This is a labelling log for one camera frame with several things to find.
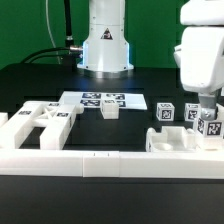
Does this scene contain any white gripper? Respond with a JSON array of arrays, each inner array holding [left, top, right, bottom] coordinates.
[[174, 27, 224, 120]]

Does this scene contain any white chair seat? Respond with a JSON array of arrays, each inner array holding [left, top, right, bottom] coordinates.
[[145, 125, 224, 154]]

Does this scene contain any white marker sheet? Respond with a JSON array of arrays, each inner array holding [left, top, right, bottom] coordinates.
[[59, 91, 147, 110]]

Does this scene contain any white U-shaped fence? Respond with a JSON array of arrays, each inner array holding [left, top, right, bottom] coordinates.
[[0, 149, 224, 179]]

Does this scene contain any white part at left edge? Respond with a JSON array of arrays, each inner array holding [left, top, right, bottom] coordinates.
[[0, 112, 8, 128]]

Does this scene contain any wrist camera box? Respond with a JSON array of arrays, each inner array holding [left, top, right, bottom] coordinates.
[[180, 0, 224, 26]]

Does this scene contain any black cable bundle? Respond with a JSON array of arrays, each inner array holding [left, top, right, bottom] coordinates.
[[20, 0, 84, 65]]

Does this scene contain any white chair back frame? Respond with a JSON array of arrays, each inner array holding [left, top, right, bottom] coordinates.
[[0, 101, 84, 150]]

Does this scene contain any thin white cable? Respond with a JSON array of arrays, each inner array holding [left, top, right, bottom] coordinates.
[[45, 0, 63, 64]]

